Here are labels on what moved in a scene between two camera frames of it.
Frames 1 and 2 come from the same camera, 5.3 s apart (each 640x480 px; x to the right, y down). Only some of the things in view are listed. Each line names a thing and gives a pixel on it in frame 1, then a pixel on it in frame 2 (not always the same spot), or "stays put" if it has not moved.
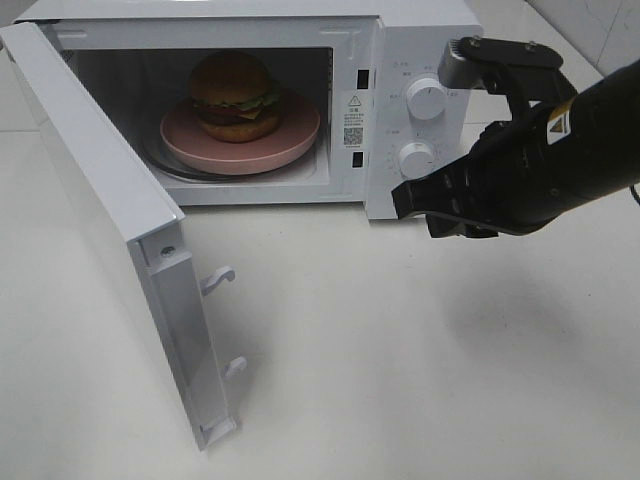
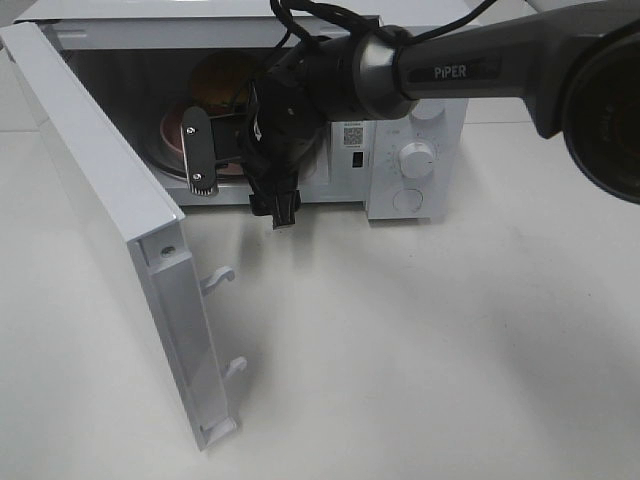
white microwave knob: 416,160 stays put
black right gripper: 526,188 -> 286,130
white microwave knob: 426,98 stays put
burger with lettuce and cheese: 233,97 stays put
